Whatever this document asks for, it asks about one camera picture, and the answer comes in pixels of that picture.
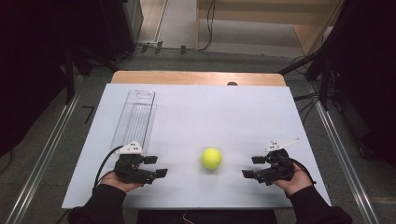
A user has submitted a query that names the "grey cabinet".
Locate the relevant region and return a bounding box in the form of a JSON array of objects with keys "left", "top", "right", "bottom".
[{"left": 122, "top": 0, "right": 145, "bottom": 45}]

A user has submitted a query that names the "bundle of black cables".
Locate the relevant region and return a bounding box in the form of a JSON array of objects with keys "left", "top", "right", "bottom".
[{"left": 293, "top": 91, "right": 322, "bottom": 123}]

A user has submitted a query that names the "black tripod stand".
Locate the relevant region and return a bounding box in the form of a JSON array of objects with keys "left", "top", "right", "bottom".
[
  {"left": 62, "top": 43, "right": 120, "bottom": 105},
  {"left": 278, "top": 46, "right": 332, "bottom": 111}
]

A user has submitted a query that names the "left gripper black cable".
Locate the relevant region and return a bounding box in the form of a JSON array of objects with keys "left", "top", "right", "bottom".
[{"left": 93, "top": 145, "right": 125, "bottom": 189}]

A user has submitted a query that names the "light wooden cabinet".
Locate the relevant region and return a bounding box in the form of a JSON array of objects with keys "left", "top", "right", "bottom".
[{"left": 195, "top": 0, "right": 345, "bottom": 56}]

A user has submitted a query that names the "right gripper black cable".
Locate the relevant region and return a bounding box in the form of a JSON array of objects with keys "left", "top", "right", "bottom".
[{"left": 281, "top": 157, "right": 318, "bottom": 186}]

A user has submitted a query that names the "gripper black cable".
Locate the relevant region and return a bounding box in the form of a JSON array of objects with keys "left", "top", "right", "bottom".
[
  {"left": 281, "top": 157, "right": 318, "bottom": 186},
  {"left": 93, "top": 145, "right": 125, "bottom": 189}
]

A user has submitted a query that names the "black floor cable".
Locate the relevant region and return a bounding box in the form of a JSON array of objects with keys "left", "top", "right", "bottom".
[{"left": 134, "top": 0, "right": 218, "bottom": 53}]

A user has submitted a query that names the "metal floor rail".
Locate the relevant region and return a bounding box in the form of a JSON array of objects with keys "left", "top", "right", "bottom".
[
  {"left": 306, "top": 82, "right": 381, "bottom": 224},
  {"left": 5, "top": 76, "right": 84, "bottom": 224}
]

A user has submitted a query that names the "clear plastic tray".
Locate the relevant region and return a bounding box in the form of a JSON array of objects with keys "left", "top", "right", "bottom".
[{"left": 110, "top": 89, "right": 157, "bottom": 156}]

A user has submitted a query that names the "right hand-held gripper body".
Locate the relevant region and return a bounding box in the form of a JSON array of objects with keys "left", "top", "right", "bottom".
[{"left": 253, "top": 138, "right": 302, "bottom": 187}]

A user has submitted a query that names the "person's left hand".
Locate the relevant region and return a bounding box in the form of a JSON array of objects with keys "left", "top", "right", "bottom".
[{"left": 100, "top": 170, "right": 144, "bottom": 193}]

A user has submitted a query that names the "white board sheet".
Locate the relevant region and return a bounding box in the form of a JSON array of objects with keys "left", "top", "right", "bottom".
[{"left": 61, "top": 83, "right": 332, "bottom": 210}]

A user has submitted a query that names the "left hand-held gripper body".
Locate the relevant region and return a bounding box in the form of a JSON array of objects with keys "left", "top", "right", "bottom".
[{"left": 113, "top": 141, "right": 157, "bottom": 185}]

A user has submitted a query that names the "black curtain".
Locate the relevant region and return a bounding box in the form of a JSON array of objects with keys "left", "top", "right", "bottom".
[
  {"left": 0, "top": 0, "right": 138, "bottom": 158},
  {"left": 320, "top": 0, "right": 396, "bottom": 169}
]

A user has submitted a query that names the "person's dark clothing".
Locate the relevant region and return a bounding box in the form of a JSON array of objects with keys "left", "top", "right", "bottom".
[{"left": 136, "top": 209, "right": 278, "bottom": 224}]

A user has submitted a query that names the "person's right hand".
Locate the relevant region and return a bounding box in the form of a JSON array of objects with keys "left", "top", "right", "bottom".
[{"left": 274, "top": 163, "right": 314, "bottom": 197}]

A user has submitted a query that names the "wooden table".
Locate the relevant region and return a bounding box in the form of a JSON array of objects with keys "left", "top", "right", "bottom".
[{"left": 110, "top": 70, "right": 287, "bottom": 87}]

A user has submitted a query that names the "yellow tennis ball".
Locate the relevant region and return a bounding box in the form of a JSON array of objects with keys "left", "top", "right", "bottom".
[{"left": 201, "top": 147, "right": 223, "bottom": 171}]

